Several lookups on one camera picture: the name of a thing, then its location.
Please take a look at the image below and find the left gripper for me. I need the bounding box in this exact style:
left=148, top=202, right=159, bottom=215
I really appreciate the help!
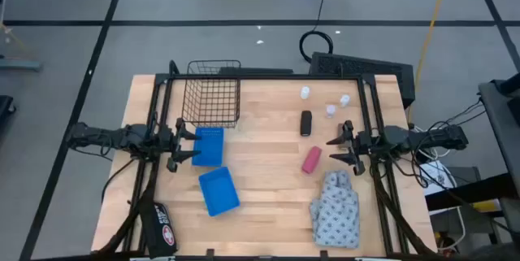
left=156, top=117, right=202, bottom=173

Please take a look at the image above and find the grey patterned cloth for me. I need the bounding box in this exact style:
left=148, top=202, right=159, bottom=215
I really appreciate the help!
left=309, top=170, right=361, bottom=250

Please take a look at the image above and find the yellow cable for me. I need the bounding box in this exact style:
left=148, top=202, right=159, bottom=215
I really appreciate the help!
left=407, top=0, right=453, bottom=124

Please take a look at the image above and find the white paper sheet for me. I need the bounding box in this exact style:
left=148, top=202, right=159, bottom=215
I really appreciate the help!
left=418, top=160, right=448, bottom=197

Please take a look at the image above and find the coiled black floor cable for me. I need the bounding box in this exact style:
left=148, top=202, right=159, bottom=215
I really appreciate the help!
left=299, top=0, right=335, bottom=63

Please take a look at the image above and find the black first aid kit bag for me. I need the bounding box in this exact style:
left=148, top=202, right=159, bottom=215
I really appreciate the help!
left=140, top=201, right=179, bottom=259

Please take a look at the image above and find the black wire basket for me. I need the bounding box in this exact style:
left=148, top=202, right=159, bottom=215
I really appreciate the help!
left=181, top=59, right=242, bottom=129

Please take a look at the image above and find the pink bandage roll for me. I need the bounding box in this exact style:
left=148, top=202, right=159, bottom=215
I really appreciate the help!
left=301, top=146, right=323, bottom=175

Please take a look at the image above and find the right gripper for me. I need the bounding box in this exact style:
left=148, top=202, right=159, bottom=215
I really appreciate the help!
left=325, top=120, right=386, bottom=177

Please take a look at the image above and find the black bandage roll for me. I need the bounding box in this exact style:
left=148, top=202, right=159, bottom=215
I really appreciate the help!
left=300, top=110, right=313, bottom=137

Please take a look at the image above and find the grey metal cart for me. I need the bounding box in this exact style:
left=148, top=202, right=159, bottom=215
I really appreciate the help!
left=478, top=72, right=520, bottom=209

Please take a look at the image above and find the blue plastic basket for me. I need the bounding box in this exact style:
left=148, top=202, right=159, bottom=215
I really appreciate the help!
left=197, top=166, right=241, bottom=218
left=191, top=126, right=225, bottom=168

